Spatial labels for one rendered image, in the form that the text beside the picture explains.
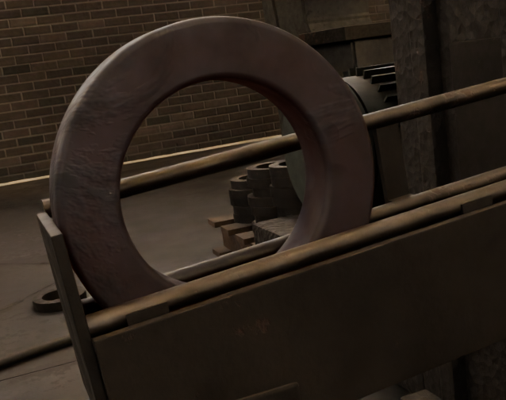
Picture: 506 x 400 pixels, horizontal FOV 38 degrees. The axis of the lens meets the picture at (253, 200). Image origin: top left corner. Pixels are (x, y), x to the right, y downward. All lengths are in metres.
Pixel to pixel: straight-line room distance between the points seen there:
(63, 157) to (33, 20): 6.14
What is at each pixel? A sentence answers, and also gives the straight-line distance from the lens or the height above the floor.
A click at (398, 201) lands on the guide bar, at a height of 0.64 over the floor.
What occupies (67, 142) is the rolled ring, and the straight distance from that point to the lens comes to 0.38.
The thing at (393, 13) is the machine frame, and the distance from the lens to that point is 1.35.
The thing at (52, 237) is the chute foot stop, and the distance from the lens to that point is 0.36.
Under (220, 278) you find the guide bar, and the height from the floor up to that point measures 0.63.
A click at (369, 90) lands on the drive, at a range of 1.85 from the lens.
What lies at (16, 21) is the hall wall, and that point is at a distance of 6.50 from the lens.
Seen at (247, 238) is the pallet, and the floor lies 0.14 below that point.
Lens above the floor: 0.74
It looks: 11 degrees down
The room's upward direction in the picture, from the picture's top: 8 degrees counter-clockwise
